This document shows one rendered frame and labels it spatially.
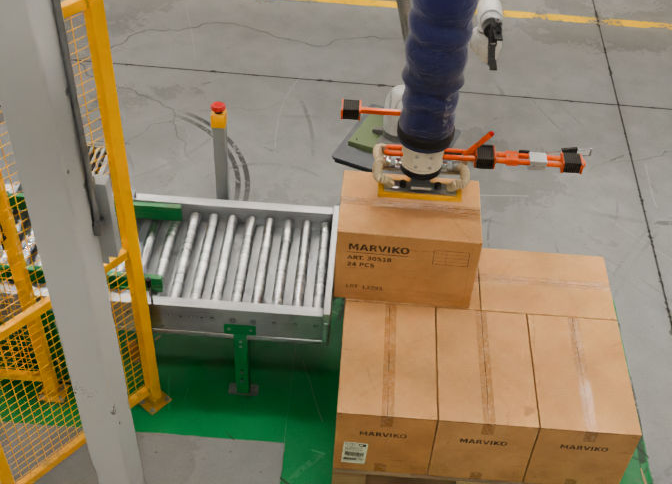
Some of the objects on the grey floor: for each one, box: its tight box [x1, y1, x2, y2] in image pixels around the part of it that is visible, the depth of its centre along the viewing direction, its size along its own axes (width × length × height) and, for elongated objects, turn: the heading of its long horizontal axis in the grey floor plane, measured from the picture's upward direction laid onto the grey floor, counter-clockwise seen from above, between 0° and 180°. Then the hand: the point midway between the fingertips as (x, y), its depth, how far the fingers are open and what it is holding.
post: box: [210, 109, 230, 200], centre depth 458 cm, size 7×7×100 cm
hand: (495, 53), depth 362 cm, fingers open, 13 cm apart
